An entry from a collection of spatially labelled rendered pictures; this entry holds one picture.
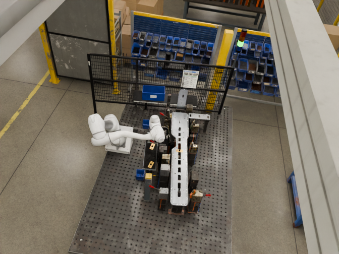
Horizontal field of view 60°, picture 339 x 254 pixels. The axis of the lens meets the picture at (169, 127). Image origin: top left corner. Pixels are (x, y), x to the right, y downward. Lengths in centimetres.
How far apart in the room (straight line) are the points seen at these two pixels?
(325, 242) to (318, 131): 16
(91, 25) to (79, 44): 47
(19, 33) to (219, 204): 298
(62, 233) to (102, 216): 90
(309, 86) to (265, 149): 468
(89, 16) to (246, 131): 326
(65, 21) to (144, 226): 347
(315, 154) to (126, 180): 316
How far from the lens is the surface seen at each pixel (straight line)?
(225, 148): 404
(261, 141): 532
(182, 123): 379
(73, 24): 521
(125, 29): 617
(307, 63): 62
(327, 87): 58
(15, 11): 89
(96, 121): 295
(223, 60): 392
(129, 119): 419
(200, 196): 310
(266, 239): 433
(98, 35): 513
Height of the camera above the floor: 368
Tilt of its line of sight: 46 degrees down
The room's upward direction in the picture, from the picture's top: 8 degrees clockwise
